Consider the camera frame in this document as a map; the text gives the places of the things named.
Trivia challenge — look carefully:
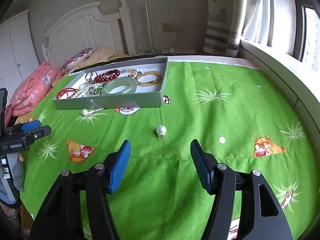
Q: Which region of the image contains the dark window frame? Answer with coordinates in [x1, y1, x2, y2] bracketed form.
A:
[293, 0, 319, 62]

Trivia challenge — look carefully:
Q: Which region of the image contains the striped printed curtain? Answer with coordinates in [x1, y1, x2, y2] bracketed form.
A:
[203, 0, 273, 58]

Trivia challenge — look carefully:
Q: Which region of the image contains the grey white jewelry tray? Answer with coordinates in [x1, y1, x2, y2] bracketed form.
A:
[53, 56, 168, 109]

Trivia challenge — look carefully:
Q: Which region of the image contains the cream yellow pillow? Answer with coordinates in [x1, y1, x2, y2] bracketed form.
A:
[77, 48, 116, 68]

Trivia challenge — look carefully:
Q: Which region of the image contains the pearl drop earring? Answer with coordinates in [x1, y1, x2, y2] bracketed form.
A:
[156, 125, 167, 140]

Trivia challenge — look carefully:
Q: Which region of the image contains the red cord gold bead bracelet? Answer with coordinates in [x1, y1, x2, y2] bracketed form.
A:
[56, 87, 78, 100]

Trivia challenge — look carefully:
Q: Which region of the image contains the dark red bead bracelet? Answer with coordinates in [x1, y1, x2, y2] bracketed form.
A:
[94, 68, 122, 83]

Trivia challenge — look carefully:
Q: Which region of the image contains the white nightstand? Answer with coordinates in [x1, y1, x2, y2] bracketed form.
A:
[135, 47, 198, 55]

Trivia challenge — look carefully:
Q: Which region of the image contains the white pearl necklace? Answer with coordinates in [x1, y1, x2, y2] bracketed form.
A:
[72, 81, 106, 99]

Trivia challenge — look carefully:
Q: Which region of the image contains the white stick desk lamp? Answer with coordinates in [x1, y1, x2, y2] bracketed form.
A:
[138, 1, 162, 55]

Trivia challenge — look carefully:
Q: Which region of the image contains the pink folded quilt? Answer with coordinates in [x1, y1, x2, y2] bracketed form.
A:
[5, 61, 64, 127]

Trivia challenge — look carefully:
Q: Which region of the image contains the gold double ring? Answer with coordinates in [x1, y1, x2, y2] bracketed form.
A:
[85, 70, 99, 83]

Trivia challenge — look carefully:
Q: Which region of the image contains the gold ring green stone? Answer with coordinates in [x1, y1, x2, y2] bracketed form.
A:
[95, 87, 103, 95]

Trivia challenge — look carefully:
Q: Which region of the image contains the patterned small pillow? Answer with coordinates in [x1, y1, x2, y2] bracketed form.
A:
[61, 48, 95, 72]

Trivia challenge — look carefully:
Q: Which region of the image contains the white bed headboard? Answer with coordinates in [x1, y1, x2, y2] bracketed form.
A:
[41, 0, 137, 68]

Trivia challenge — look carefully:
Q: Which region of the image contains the pale green jade bangle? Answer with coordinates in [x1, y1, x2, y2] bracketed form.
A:
[101, 77, 137, 96]

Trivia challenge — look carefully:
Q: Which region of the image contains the gold bangle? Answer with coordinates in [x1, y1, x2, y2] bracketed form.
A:
[136, 70, 162, 87]

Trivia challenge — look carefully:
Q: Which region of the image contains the left gloved hand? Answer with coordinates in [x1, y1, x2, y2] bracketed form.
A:
[1, 153, 24, 205]

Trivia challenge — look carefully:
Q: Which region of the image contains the multicolour stone bead bracelet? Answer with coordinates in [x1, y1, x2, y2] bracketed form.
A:
[121, 68, 138, 79]

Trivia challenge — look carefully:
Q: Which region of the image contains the white wardrobe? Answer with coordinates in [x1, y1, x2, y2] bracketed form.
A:
[0, 10, 40, 100]

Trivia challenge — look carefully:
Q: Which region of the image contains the wall socket plate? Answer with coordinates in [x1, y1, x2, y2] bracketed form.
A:
[162, 22, 184, 33]

